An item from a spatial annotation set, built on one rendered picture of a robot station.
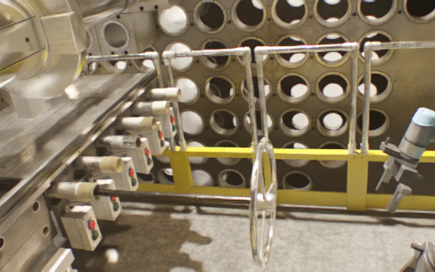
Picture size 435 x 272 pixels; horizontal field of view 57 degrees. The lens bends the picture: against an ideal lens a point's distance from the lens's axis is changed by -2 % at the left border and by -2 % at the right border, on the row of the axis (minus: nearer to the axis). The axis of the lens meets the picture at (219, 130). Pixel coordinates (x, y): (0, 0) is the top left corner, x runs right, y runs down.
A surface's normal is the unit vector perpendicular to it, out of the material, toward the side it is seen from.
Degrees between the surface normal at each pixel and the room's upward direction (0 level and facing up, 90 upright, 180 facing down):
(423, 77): 90
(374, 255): 0
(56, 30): 90
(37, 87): 90
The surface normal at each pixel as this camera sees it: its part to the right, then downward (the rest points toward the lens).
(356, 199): -0.25, 0.47
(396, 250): -0.12, -0.88
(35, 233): 0.96, 0.00
